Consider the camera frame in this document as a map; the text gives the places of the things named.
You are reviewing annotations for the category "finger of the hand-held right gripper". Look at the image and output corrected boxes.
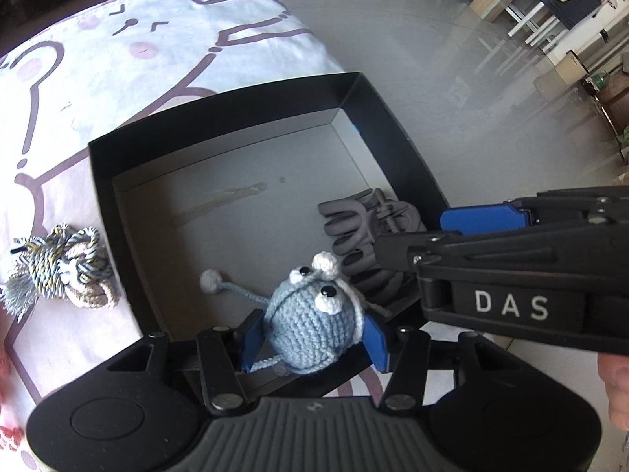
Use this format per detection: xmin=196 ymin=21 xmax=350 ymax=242
xmin=375 ymin=221 xmax=629 ymax=284
xmin=440 ymin=187 xmax=629 ymax=233

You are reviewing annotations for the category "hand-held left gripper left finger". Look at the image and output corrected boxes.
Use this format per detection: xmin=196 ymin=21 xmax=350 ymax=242
xmin=105 ymin=309 xmax=266 ymax=415

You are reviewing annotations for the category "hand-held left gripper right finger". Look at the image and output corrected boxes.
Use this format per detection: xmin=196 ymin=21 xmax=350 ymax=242
xmin=360 ymin=317 xmax=522 ymax=410

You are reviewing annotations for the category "blue crochet mouse toy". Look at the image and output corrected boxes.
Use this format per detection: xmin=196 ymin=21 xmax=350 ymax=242
xmin=200 ymin=252 xmax=389 ymax=379

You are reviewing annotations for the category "grey hair claw clip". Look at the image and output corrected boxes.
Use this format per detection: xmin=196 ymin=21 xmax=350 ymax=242
xmin=318 ymin=188 xmax=428 ymax=313

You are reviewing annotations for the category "black cardboard box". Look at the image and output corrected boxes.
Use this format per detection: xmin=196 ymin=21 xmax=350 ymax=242
xmin=88 ymin=72 xmax=450 ymax=398

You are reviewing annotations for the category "knotted rope toy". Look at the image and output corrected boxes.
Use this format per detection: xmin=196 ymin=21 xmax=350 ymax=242
xmin=0 ymin=223 xmax=122 ymax=316

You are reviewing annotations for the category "person's right hand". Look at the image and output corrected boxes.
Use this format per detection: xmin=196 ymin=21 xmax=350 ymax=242
xmin=597 ymin=351 xmax=629 ymax=428

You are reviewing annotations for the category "brown cardboard carton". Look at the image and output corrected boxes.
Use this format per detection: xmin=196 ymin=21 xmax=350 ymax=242
xmin=535 ymin=50 xmax=591 ymax=100

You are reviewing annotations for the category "printed bunny blanket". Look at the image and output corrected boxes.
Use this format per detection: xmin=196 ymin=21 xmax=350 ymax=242
xmin=0 ymin=0 xmax=391 ymax=472

